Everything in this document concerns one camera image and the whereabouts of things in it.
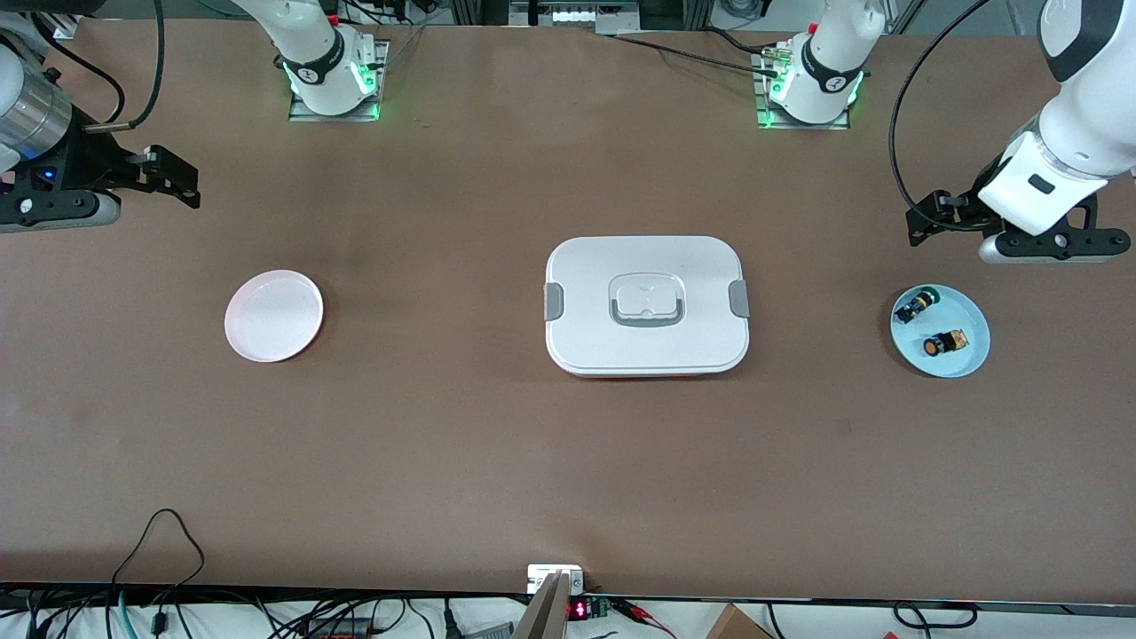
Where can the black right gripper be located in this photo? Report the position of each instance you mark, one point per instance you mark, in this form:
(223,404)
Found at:
(89,161)

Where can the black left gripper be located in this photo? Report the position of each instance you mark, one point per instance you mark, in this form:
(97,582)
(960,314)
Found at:
(969,209)

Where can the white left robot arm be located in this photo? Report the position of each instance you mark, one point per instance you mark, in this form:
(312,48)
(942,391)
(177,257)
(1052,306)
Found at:
(1087,124)

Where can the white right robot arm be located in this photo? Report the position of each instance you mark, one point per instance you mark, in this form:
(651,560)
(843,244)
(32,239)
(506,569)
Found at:
(319,53)

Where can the light blue round plate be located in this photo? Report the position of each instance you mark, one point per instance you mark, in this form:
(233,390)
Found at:
(966,306)

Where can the pink round plate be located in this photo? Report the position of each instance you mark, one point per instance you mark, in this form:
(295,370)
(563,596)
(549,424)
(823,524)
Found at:
(273,316)

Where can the white lidded container box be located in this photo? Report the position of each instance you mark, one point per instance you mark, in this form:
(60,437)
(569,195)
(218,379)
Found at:
(586,266)

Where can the white power strip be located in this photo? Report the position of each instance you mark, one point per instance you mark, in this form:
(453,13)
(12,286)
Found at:
(577,16)

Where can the brown cardboard box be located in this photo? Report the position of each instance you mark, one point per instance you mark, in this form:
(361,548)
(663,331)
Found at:
(737,626)

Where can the black power adapter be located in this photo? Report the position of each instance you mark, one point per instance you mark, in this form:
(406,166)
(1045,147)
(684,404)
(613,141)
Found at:
(342,632)

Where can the red clip lead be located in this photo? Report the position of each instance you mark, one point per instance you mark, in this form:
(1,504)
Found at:
(635,609)

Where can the red digit display board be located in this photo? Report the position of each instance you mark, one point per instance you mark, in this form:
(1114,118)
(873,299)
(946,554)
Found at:
(579,610)

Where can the grey metal bar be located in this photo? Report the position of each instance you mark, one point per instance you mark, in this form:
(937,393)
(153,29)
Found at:
(546,612)

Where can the green push-button switch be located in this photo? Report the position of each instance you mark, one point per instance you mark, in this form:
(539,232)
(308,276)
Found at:
(914,308)

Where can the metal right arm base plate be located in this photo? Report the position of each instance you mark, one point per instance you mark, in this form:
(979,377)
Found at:
(306,115)

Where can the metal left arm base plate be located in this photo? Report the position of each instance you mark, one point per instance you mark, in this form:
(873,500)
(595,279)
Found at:
(763,106)

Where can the small white mount block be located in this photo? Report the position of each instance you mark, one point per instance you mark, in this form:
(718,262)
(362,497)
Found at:
(543,575)

